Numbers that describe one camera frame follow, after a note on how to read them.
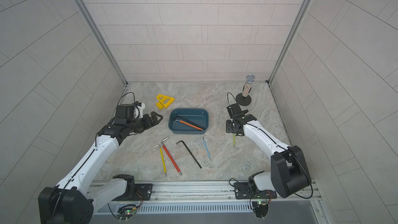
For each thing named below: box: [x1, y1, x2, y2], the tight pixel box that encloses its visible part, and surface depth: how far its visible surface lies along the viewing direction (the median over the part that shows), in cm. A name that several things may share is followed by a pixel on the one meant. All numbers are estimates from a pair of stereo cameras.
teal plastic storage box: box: [167, 108, 209, 135], surface depth 96 cm
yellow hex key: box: [153, 144, 168, 177], surface depth 82 cm
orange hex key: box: [173, 119, 204, 131], surface depth 96 cm
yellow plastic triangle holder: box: [155, 94, 176, 110], surface depth 107 cm
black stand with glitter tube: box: [235, 74, 256, 107], surface depth 101 cm
